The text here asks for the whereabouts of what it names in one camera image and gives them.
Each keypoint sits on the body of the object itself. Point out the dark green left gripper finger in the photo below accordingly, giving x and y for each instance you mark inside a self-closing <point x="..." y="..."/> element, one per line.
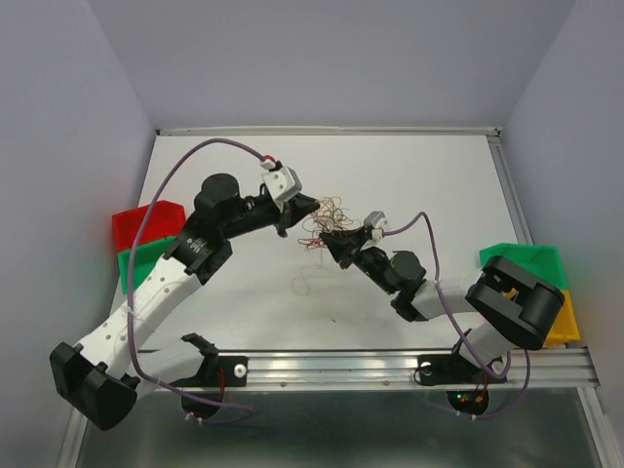
<point x="301" y="206"/>
<point x="288" y="221"/>

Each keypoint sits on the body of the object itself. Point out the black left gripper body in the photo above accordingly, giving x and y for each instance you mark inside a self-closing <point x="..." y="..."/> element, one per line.
<point x="253" y="214"/>

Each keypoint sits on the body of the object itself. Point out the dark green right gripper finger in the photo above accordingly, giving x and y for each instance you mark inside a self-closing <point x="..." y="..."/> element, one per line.
<point x="354" y="237"/>
<point x="344" y="254"/>

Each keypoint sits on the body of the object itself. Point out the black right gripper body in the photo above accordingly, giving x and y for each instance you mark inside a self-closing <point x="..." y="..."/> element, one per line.
<point x="372" y="261"/>

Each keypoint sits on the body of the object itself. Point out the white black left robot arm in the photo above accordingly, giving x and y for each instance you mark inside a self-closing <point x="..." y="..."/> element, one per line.
<point x="92" y="375"/>

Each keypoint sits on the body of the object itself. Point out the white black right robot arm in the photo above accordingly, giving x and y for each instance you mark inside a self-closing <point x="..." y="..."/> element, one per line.
<point x="518" y="308"/>

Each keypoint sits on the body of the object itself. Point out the red plastic bin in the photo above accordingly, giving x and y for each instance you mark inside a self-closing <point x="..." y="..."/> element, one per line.
<point x="166" y="219"/>

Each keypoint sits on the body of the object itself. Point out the green plastic bin left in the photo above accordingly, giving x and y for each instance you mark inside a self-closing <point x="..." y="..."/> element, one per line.
<point x="146" y="257"/>

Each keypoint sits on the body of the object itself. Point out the green plastic bin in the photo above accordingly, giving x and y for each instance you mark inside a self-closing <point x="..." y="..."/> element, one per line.
<point x="146" y="257"/>
<point x="541" y="260"/>

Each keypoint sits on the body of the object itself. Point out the green plastic bin right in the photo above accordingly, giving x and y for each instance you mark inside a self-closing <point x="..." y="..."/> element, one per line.
<point x="541" y="260"/>

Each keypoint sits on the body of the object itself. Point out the yellow plastic bin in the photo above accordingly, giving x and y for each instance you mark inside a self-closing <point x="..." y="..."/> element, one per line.
<point x="565" y="328"/>

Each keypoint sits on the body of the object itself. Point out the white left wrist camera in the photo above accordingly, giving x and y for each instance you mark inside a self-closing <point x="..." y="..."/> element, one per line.
<point x="282" y="184"/>

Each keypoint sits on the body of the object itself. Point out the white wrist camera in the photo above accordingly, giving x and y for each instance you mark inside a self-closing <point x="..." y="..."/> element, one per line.
<point x="377" y="223"/>
<point x="282" y="184"/>

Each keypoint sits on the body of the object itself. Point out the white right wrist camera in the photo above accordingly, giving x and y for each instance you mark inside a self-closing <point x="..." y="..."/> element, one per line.
<point x="377" y="223"/>

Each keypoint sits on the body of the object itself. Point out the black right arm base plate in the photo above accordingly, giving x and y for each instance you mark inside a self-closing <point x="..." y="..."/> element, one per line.
<point x="449" y="369"/>

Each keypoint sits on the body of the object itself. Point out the aluminium table frame rail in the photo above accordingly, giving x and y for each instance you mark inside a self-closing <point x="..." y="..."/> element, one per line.
<point x="307" y="325"/>

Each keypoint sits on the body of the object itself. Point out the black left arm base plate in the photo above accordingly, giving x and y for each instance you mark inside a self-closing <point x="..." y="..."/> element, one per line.
<point x="215" y="369"/>

